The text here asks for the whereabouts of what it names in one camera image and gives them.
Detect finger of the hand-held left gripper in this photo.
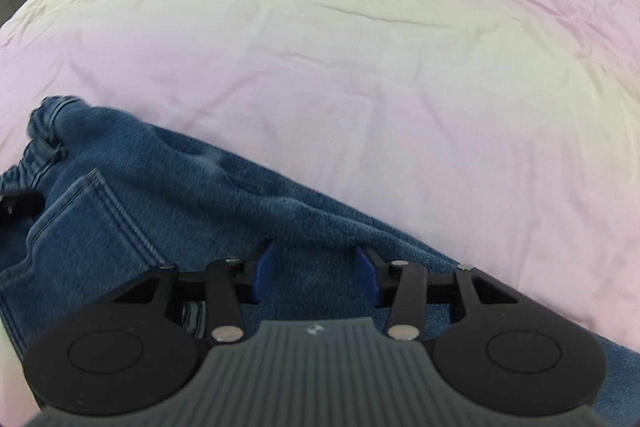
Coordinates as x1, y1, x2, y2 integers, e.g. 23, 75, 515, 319
0, 190, 44, 221

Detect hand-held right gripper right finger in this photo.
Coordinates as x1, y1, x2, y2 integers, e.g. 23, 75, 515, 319
355, 245, 523, 342

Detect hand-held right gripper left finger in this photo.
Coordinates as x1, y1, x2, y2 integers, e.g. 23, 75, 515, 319
107, 239, 276, 344

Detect blue denim pants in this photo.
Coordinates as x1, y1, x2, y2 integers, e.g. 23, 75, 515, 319
0, 96, 638, 425

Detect pink floral duvet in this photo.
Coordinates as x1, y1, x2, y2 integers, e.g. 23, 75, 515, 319
0, 0, 640, 427

